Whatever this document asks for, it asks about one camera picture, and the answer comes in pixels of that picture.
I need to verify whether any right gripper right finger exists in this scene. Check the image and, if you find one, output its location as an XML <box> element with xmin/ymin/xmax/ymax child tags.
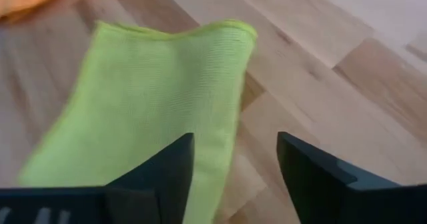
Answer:
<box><xmin>276</xmin><ymin>131</ymin><xmax>401</xmax><ymax>224</ymax></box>

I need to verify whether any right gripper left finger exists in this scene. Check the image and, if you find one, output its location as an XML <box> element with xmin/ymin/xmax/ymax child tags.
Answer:
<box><xmin>105</xmin><ymin>132</ymin><xmax>195</xmax><ymax>224</ymax></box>

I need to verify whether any light green microfiber towel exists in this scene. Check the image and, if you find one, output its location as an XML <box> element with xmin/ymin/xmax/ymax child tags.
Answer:
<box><xmin>17</xmin><ymin>18</ymin><xmax>258</xmax><ymax>224</ymax></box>

